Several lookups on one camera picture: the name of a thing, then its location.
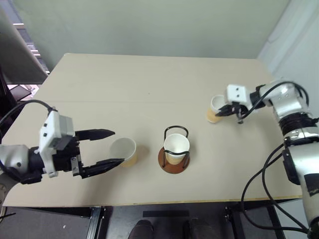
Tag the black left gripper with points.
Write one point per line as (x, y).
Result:
(65, 154)

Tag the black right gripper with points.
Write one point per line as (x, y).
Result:
(238, 109)

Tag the white and tan paper cup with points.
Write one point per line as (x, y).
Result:
(124, 149)
(214, 112)
(175, 147)

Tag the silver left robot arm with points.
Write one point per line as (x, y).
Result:
(15, 155)

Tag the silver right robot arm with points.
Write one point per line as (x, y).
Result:
(294, 117)

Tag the dark rounded shape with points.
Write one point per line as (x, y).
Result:
(142, 230)

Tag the grey monitor panel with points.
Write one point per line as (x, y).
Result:
(17, 54)

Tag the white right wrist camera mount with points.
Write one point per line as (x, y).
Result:
(237, 94)

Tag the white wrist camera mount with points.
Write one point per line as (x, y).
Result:
(49, 132)
(237, 94)

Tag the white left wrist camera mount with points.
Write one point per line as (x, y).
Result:
(49, 132)

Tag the black metal table frame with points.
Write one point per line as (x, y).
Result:
(97, 221)

